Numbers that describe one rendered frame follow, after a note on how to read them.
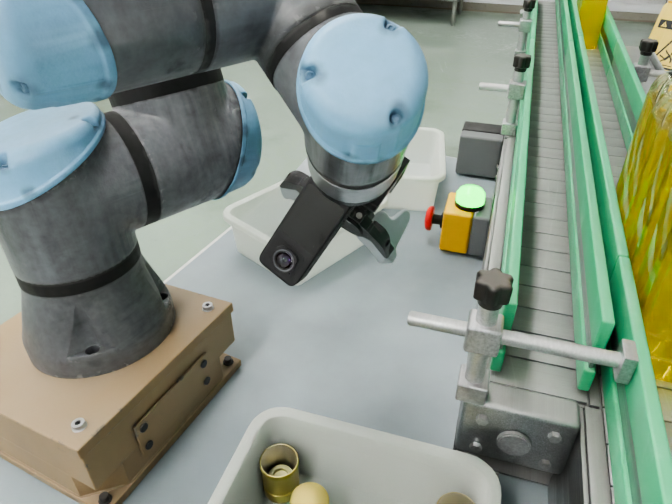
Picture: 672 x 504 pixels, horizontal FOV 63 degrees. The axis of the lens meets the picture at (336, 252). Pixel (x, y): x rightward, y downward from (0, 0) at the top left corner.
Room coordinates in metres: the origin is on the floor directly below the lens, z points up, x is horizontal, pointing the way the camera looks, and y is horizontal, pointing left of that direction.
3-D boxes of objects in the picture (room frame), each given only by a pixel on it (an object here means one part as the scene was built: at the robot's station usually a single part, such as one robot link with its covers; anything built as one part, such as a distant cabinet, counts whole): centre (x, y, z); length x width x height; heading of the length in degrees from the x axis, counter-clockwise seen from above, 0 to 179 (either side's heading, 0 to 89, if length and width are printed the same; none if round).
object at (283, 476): (0.30, 0.05, 0.79); 0.04 x 0.04 x 0.04
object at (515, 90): (0.90, -0.27, 0.94); 0.07 x 0.04 x 0.13; 73
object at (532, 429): (0.31, -0.16, 0.85); 0.09 x 0.04 x 0.07; 73
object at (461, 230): (0.74, -0.20, 0.79); 0.07 x 0.07 x 0.07; 73
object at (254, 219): (0.75, 0.04, 0.78); 0.22 x 0.17 x 0.09; 137
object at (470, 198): (0.74, -0.21, 0.84); 0.04 x 0.04 x 0.03
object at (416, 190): (0.95, -0.11, 0.78); 0.22 x 0.17 x 0.09; 172
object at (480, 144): (1.01, -0.29, 0.79); 0.08 x 0.08 x 0.08; 73
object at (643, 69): (0.98, -0.56, 0.94); 0.07 x 0.04 x 0.13; 73
